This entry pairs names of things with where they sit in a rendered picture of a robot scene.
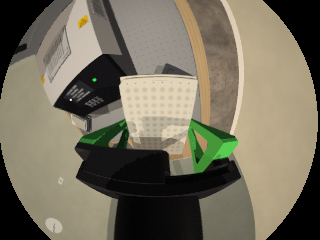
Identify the grey perforated base plate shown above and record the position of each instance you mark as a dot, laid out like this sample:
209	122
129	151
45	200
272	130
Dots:
155	34

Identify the cream well plate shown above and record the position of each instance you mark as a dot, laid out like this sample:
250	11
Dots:
79	122

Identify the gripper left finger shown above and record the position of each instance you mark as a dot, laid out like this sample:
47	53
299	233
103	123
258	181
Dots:
102	136

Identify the white well pcr plate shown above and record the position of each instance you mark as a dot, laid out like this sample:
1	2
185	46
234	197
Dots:
158	109

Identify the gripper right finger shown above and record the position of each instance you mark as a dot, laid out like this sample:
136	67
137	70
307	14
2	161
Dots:
220	145

